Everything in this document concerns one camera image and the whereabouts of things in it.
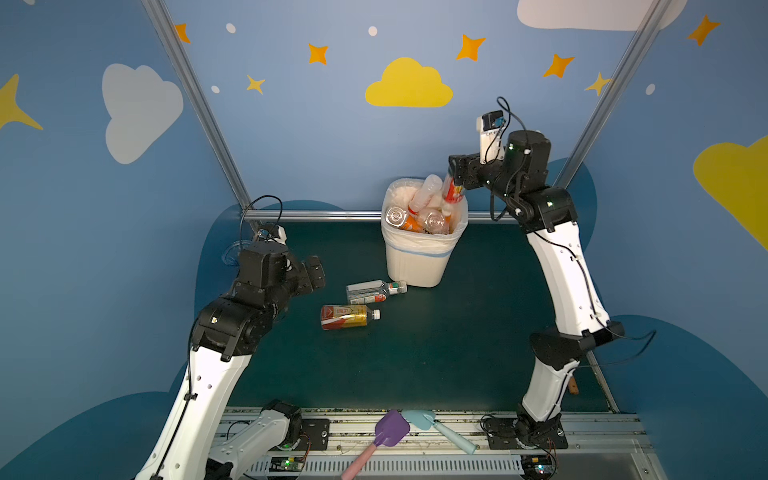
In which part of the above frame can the red label clear bottle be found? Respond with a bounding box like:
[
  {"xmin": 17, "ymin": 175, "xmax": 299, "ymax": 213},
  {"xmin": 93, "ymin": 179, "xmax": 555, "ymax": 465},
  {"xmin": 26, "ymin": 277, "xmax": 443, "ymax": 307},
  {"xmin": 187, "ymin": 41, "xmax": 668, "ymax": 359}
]
[{"xmin": 440, "ymin": 174, "xmax": 464, "ymax": 221}]

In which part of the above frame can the red gold energy drink bottle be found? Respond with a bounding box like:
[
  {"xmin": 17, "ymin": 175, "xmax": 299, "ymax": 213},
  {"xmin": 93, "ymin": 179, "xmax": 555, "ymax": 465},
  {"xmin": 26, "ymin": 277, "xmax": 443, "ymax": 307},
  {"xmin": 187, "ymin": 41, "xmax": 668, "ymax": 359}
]
[{"xmin": 320, "ymin": 305, "xmax": 381, "ymax": 331}]

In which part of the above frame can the clear bottle green band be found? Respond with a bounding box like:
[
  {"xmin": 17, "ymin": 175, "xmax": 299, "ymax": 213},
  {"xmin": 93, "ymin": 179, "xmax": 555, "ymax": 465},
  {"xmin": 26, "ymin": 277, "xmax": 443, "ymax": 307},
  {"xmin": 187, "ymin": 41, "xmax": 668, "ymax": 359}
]
[{"xmin": 418, "ymin": 208, "xmax": 450, "ymax": 235}]

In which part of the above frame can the clear square bottle green label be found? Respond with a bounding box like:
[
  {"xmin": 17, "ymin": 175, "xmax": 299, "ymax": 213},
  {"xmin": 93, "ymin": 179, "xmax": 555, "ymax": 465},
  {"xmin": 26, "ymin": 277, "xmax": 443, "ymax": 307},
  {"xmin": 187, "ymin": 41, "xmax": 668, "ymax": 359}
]
[{"xmin": 346, "ymin": 280, "xmax": 408, "ymax": 305}]

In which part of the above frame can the orange white tea bottle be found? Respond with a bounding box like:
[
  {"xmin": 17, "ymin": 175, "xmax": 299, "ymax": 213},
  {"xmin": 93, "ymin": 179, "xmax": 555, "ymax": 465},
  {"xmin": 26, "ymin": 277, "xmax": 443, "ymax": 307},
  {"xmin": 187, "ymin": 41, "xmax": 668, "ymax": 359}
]
[{"xmin": 401, "ymin": 215, "xmax": 425, "ymax": 233}]

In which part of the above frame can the clear bottle bird label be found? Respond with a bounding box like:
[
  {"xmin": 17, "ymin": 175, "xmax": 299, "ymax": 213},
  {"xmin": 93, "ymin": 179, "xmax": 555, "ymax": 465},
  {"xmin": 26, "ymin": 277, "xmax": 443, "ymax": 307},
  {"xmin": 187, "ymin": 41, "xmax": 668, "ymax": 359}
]
[{"xmin": 385, "ymin": 205, "xmax": 410, "ymax": 230}]

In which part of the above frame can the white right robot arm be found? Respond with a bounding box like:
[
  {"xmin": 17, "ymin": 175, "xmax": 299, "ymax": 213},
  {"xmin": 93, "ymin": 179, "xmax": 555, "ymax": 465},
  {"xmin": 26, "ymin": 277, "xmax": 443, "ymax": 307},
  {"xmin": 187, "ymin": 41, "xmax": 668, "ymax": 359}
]
[{"xmin": 449, "ymin": 128, "xmax": 624, "ymax": 444}]

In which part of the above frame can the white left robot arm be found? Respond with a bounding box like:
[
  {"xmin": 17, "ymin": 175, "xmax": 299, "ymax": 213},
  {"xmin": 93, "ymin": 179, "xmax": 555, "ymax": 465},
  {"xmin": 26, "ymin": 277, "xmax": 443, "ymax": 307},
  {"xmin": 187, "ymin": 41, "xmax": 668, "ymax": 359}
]
[{"xmin": 137, "ymin": 241, "xmax": 326, "ymax": 479}]

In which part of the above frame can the white bin liner bag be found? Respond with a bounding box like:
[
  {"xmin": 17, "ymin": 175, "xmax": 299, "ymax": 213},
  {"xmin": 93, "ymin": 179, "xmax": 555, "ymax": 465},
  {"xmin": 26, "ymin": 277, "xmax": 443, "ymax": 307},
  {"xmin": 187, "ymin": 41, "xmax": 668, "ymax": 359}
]
[{"xmin": 380, "ymin": 178, "xmax": 469, "ymax": 258}]

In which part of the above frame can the white ribbed trash bin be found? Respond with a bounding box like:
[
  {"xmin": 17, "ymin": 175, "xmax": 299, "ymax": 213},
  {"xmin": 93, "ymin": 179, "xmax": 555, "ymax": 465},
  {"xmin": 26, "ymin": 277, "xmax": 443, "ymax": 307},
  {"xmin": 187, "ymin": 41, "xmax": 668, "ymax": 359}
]
[{"xmin": 380, "ymin": 178, "xmax": 469, "ymax": 289}]

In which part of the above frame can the purple ribbed plastic vase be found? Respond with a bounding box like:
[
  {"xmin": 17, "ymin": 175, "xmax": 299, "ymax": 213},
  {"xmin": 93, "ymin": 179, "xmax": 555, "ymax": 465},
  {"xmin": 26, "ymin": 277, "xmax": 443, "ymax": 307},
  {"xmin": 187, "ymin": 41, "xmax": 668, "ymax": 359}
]
[{"xmin": 221, "ymin": 240, "xmax": 243, "ymax": 267}]

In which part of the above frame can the purple pink spatula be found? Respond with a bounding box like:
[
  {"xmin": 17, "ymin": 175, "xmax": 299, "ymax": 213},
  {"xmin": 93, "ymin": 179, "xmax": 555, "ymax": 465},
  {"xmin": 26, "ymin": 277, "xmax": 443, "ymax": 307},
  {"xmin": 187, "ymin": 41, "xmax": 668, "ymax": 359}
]
[{"xmin": 341, "ymin": 410, "xmax": 410, "ymax": 480}]

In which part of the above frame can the teal silicone spatula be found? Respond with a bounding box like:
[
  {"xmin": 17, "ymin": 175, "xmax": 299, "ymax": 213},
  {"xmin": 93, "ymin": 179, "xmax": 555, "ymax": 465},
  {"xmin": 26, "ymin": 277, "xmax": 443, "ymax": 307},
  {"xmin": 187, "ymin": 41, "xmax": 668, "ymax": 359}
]
[{"xmin": 401, "ymin": 410, "xmax": 478, "ymax": 455}]

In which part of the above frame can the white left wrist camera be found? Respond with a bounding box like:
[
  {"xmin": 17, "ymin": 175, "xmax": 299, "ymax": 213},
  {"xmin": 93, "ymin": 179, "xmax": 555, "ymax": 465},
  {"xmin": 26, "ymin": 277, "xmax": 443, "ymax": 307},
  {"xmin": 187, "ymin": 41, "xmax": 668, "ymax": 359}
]
[{"xmin": 254, "ymin": 223, "xmax": 287, "ymax": 245}]

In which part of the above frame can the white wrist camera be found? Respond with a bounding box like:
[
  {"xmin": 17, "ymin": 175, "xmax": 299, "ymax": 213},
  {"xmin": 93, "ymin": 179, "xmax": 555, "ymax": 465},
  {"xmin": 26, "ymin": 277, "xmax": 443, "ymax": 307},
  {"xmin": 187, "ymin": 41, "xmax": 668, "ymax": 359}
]
[
  {"xmin": 254, "ymin": 223, "xmax": 287, "ymax": 245},
  {"xmin": 476, "ymin": 110, "xmax": 506, "ymax": 164}
]

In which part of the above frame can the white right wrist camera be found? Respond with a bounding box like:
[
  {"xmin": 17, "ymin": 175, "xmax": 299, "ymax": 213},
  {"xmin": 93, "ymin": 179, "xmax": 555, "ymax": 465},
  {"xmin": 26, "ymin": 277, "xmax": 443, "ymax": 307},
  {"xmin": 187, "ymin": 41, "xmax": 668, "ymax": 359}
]
[{"xmin": 476, "ymin": 110, "xmax": 506, "ymax": 164}]

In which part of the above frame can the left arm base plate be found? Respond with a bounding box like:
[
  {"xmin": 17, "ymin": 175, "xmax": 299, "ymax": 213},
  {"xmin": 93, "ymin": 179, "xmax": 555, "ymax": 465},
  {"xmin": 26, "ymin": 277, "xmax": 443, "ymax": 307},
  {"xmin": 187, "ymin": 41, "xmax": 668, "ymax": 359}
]
[{"xmin": 296, "ymin": 418, "xmax": 331, "ymax": 452}]

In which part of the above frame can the wooden handle brush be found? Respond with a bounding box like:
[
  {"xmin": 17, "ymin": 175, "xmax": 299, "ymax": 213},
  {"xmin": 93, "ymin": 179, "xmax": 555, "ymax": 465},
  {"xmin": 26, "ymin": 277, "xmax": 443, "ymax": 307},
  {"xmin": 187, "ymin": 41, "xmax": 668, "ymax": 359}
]
[{"xmin": 568, "ymin": 377, "xmax": 580, "ymax": 395}]

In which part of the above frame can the aluminium frame post right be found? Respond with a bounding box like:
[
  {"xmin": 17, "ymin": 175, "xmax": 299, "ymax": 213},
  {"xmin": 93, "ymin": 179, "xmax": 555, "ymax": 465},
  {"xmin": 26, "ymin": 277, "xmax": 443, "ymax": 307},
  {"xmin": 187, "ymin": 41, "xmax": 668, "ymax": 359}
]
[{"xmin": 554, "ymin": 0, "xmax": 673, "ymax": 188}]

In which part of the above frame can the aluminium frame post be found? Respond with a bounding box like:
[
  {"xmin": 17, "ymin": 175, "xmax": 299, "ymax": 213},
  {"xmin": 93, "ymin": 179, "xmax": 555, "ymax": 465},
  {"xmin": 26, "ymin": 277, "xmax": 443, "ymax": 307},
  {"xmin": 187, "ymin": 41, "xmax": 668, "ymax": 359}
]
[
  {"xmin": 141, "ymin": 0, "xmax": 252, "ymax": 209},
  {"xmin": 554, "ymin": 0, "xmax": 673, "ymax": 188}
]

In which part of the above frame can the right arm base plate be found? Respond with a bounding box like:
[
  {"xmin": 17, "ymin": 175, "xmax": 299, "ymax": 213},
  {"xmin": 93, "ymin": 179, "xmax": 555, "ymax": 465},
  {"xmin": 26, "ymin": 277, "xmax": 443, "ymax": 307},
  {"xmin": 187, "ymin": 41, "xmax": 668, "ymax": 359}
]
[{"xmin": 480, "ymin": 415, "xmax": 568, "ymax": 450}]

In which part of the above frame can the aluminium frame post left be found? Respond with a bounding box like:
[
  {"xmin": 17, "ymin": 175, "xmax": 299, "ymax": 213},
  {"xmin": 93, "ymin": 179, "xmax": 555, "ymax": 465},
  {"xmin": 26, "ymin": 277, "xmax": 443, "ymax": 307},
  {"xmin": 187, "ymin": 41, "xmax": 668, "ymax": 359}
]
[{"xmin": 141, "ymin": 0, "xmax": 252, "ymax": 209}]

